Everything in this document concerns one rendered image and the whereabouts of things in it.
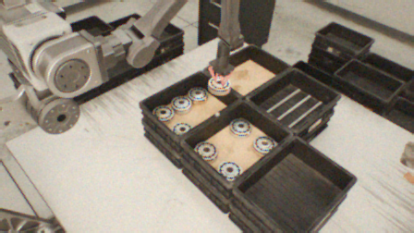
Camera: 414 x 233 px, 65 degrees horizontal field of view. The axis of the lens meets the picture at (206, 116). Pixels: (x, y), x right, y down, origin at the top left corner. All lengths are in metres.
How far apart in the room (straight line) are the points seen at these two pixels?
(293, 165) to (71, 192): 0.97
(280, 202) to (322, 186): 0.20
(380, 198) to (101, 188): 1.24
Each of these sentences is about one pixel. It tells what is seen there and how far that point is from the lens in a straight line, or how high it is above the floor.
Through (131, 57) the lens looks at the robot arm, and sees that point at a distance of 0.91.
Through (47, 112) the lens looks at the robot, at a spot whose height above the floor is 1.19.
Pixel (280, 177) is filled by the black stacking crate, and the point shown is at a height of 0.83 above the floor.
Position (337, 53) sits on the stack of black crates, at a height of 0.51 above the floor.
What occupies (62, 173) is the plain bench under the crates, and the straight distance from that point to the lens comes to 1.62.
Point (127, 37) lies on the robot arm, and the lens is 0.91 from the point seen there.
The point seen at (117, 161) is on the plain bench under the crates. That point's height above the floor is 0.70.
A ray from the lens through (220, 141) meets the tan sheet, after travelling 1.47.
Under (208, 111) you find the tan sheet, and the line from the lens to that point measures 1.60.
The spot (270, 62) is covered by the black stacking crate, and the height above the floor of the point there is 0.89.
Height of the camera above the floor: 1.94
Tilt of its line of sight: 45 degrees down
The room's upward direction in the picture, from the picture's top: 3 degrees clockwise
